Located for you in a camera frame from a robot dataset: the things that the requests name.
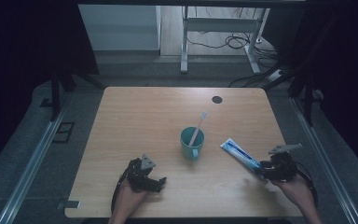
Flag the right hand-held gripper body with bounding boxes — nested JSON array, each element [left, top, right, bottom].
[[262, 143, 304, 183]]

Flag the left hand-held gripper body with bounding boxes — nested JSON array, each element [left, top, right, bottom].
[[124, 153, 157, 192]]

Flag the blue and white toothpaste tube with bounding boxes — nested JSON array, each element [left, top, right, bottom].
[[219, 137, 264, 175]]

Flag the teal cup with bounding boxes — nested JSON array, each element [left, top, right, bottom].
[[180, 126, 206, 161]]

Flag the pink toothbrush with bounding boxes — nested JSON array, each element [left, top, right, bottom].
[[188, 110, 209, 147]]

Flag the black metal stand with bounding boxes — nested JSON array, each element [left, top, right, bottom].
[[262, 63, 325, 127], [48, 52, 105, 122]]

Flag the white power strip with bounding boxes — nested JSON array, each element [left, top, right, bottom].
[[267, 68, 285, 83]]

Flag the dark curtain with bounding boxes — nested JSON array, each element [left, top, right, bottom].
[[278, 0, 358, 175], [0, 0, 101, 176]]

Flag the white panel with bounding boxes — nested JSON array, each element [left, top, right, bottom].
[[77, 4, 162, 51]]

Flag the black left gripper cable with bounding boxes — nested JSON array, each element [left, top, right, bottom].
[[110, 167, 131, 215]]

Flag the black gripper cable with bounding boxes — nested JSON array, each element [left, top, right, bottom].
[[295, 162, 320, 208], [110, 167, 131, 215]]

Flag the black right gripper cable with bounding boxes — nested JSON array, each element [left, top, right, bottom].
[[295, 162, 320, 208]]

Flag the aluminium floor rail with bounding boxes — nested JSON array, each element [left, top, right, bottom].
[[289, 96, 358, 224], [0, 92, 73, 224]]

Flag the black floor cables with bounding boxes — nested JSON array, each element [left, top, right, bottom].
[[186, 7, 282, 64]]

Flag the white desk frame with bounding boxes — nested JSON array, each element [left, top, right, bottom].
[[180, 5, 271, 75]]

